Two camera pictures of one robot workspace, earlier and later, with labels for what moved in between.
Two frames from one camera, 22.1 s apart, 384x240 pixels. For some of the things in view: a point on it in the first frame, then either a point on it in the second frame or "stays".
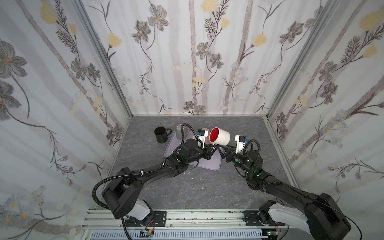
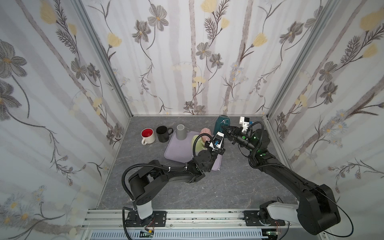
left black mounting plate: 156,219 stays
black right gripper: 231,153 to 229,132
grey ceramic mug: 178,132 stays
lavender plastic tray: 214,163 stays
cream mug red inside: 219,136 to 148,136
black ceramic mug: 160,134 stays
